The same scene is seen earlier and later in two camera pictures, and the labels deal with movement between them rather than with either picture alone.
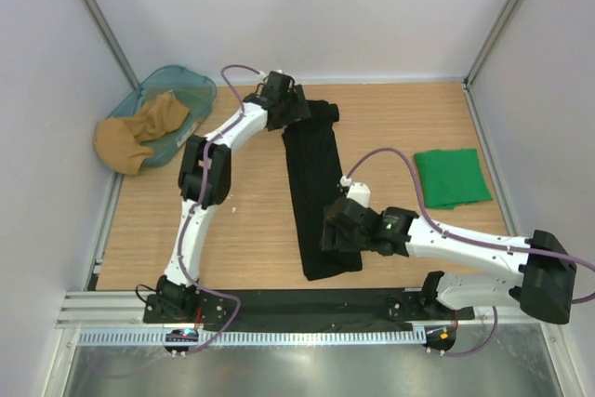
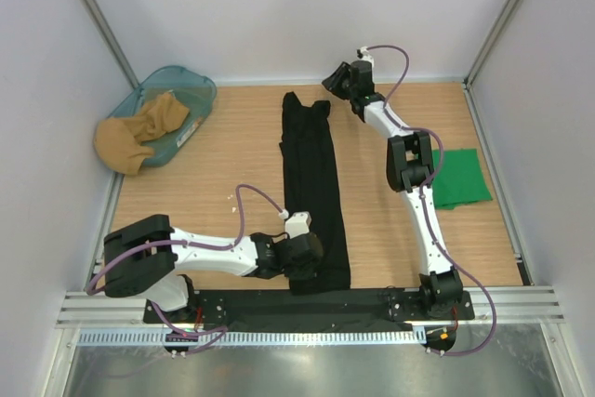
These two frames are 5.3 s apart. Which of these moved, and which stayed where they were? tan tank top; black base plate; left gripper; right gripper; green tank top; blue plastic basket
Moved: left gripper; right gripper
Stayed: green tank top; blue plastic basket; black base plate; tan tank top
